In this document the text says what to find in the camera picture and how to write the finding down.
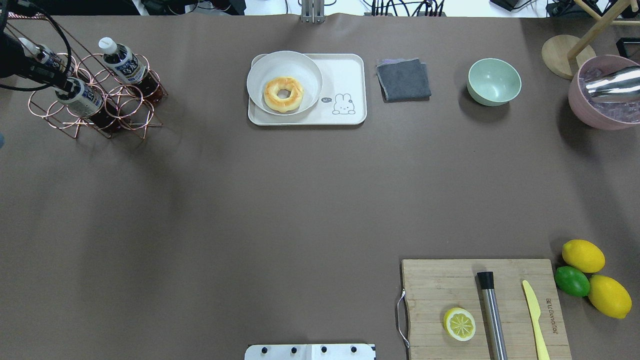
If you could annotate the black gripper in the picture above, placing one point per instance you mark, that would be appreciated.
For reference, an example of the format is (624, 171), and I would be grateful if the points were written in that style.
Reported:
(14, 61)

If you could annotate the tea bottle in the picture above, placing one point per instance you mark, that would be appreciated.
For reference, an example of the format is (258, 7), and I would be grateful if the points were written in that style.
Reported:
(130, 70)
(45, 56)
(88, 103)

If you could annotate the cream rabbit tray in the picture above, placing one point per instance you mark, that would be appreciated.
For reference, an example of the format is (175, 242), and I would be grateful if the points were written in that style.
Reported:
(342, 100)

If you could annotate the glazed donut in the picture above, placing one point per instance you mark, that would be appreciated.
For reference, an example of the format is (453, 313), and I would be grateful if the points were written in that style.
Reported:
(283, 94)

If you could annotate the white round plate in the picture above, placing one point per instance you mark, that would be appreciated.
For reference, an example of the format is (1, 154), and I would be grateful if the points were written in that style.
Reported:
(284, 63)

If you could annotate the grey folded cloth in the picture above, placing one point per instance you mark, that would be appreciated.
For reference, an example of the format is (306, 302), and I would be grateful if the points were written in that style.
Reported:
(404, 80)

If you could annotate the wooden cutting board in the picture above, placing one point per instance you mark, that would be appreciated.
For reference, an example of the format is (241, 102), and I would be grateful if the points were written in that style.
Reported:
(434, 286)

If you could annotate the mint green bowl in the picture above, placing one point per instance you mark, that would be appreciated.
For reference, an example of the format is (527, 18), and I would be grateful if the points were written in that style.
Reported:
(493, 82)

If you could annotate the half lemon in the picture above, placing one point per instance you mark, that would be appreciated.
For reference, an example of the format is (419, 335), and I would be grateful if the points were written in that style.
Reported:
(459, 324)

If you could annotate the wooden mug tree stand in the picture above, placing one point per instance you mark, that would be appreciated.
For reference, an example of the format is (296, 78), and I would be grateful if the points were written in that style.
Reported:
(564, 54)

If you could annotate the steel muddler black tip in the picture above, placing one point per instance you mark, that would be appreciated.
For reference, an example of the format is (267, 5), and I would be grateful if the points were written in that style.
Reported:
(493, 319)

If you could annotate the yellow plastic knife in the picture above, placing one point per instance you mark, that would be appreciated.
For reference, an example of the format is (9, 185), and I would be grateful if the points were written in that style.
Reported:
(534, 310)

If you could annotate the pink ice bowl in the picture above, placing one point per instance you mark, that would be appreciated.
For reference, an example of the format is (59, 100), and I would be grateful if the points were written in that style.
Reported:
(616, 116)

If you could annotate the yellow lemon upper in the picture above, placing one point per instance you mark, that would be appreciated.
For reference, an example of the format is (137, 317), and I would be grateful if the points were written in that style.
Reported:
(583, 255)

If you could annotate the yellow lemon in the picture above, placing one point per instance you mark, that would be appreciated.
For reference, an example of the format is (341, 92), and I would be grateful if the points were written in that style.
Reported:
(609, 297)
(583, 255)

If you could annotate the green lime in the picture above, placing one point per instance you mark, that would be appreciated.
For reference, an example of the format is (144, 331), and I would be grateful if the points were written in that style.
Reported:
(572, 281)

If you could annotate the steel ice scoop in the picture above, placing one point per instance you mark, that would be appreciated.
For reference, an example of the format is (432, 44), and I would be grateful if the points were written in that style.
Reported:
(621, 86)

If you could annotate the yellow lemon lower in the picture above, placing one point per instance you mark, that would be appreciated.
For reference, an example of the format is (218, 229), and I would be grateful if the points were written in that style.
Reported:
(609, 297)

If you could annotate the copper wire bottle rack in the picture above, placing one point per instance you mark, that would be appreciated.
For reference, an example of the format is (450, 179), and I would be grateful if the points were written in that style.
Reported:
(124, 108)

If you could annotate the aluminium camera post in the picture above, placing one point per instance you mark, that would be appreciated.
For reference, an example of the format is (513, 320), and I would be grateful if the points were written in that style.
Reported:
(312, 11)

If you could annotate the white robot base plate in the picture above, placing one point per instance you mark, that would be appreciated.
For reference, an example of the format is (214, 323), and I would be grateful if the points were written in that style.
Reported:
(326, 351)

